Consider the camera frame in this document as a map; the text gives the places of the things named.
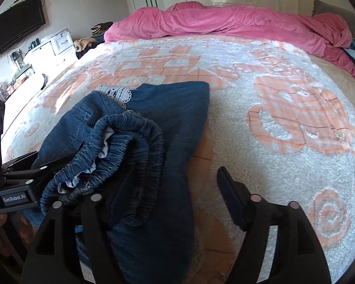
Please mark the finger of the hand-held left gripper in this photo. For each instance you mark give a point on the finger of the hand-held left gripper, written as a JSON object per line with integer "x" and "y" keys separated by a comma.
{"x": 20, "y": 161}
{"x": 38, "y": 174}

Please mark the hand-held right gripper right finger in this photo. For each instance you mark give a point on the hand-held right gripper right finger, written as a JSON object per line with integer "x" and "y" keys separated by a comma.
{"x": 230, "y": 195}

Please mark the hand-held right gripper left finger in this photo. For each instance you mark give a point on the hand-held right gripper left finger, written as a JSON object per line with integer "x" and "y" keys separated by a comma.
{"x": 91, "y": 227}

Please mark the blue denim pants lace trim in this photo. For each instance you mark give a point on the blue denim pants lace trim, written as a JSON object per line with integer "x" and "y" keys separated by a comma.
{"x": 165, "y": 124}

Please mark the white dresser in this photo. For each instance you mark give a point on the white dresser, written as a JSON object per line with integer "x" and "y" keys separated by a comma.
{"x": 62, "y": 43}

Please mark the orange and white fleece blanket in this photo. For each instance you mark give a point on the orange and white fleece blanket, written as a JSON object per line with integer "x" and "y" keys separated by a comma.
{"x": 269, "y": 65}

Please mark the dark clothes pile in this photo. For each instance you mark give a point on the dark clothes pile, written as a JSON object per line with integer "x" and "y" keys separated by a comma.
{"x": 102, "y": 28}

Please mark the beige bed sheet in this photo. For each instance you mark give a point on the beige bed sheet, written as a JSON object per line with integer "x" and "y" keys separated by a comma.
{"x": 343, "y": 77}

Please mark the pink duvet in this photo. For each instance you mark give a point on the pink duvet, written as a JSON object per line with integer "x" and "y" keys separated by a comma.
{"x": 224, "y": 20}

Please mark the grey headboard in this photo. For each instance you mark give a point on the grey headboard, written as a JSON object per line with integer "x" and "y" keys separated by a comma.
{"x": 343, "y": 14}

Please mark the black wall television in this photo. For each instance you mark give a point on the black wall television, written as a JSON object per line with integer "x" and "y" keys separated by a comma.
{"x": 14, "y": 26}

